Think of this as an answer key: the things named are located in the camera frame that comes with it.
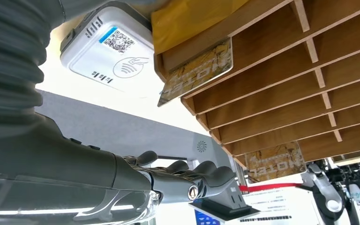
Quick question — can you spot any blue sign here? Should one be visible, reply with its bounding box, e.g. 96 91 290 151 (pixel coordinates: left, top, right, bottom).
195 210 221 225

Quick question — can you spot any red barrier belt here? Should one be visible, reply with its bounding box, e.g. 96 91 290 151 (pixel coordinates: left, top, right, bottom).
239 183 302 193

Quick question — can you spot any white card reader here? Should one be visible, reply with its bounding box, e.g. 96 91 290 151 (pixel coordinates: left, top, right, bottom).
60 1 156 98

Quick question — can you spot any brown slotted card rack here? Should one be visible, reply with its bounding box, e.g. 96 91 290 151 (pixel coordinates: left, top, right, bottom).
151 0 360 166

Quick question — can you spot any white notice sign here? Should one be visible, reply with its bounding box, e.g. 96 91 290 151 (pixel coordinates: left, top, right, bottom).
241 186 323 225

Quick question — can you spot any grey white background robot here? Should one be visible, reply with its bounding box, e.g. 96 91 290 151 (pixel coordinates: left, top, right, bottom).
301 162 346 225

